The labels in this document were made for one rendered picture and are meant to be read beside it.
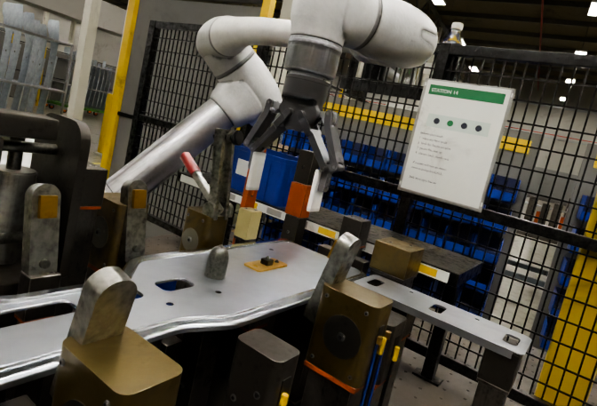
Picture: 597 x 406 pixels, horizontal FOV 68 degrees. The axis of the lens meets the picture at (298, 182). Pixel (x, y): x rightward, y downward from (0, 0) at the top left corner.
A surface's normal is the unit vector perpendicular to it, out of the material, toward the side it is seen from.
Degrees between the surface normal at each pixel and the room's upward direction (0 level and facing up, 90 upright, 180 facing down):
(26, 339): 0
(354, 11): 96
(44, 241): 78
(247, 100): 98
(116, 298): 102
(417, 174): 90
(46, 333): 0
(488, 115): 90
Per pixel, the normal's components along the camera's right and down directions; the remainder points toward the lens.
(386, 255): -0.57, -0.03
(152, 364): 0.22, -0.97
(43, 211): 0.82, 0.04
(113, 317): 0.73, 0.44
